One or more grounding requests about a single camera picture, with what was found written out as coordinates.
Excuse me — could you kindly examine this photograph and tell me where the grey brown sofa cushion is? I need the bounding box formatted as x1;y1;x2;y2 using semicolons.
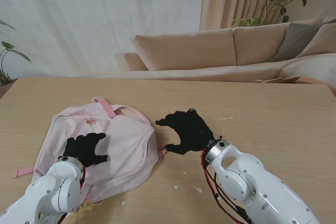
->
269;22;325;62

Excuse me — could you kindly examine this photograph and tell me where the yellow tassel zipper charm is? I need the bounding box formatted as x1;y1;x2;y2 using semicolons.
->
77;199;103;215

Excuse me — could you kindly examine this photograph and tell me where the broad leaf green plant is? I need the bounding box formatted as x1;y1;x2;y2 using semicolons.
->
0;19;32;87

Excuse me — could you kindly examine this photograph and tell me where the pale pink backpack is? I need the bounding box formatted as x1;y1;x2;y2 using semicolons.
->
13;97;167;205

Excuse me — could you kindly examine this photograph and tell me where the arm red cable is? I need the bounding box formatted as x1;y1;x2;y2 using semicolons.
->
201;147;253;224
58;162;87;224

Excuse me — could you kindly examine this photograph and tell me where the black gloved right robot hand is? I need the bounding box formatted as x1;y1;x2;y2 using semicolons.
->
155;108;216;156

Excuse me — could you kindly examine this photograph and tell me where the flat wooden tray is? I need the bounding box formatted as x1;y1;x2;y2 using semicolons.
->
253;75;301;84

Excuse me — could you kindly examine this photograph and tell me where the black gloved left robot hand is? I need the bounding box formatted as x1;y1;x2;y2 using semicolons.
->
62;132;111;168

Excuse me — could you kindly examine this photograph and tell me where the right arm red cable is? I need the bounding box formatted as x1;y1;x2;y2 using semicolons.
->
201;147;253;224

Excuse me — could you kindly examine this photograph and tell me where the white sheer curtain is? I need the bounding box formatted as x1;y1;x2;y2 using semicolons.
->
0;0;205;78

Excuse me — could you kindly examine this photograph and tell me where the white sofa cushion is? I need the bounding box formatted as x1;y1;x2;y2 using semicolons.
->
278;52;336;88

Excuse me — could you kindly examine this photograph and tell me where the beige sofa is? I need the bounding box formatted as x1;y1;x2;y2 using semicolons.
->
114;16;336;88

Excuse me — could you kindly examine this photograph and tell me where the beige pleated curtain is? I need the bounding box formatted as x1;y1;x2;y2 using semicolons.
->
198;0;289;31

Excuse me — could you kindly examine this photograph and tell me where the left arm red cable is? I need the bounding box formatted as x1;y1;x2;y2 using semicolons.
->
58;162;87;224

